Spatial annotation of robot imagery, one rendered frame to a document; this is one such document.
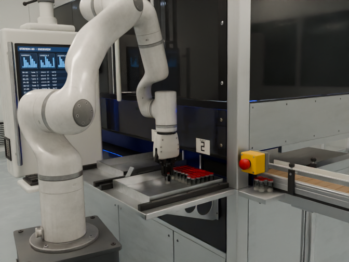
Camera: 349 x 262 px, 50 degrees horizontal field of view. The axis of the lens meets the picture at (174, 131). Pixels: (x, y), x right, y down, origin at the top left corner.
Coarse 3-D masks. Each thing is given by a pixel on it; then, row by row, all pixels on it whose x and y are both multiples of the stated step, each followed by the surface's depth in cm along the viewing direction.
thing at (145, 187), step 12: (120, 180) 147; (132, 180) 150; (144, 180) 154; (156, 180) 155; (216, 180) 143; (132, 192) 133; (144, 192) 139; (156, 192) 139; (168, 192) 129; (180, 192) 133
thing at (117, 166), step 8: (152, 152) 196; (104, 160) 180; (112, 160) 182; (120, 160) 185; (128, 160) 188; (136, 160) 190; (144, 160) 191; (152, 160) 191; (184, 160) 176; (104, 168) 171; (112, 168) 165; (120, 168) 175; (128, 168) 175; (136, 168) 175; (144, 168) 163; (152, 168) 166
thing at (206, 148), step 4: (196, 140) 157; (200, 140) 155; (204, 140) 153; (208, 140) 151; (196, 144) 157; (200, 144) 155; (208, 144) 151; (196, 148) 157; (200, 148) 155; (204, 148) 153; (208, 148) 151; (200, 152) 155; (204, 152) 154; (208, 152) 151
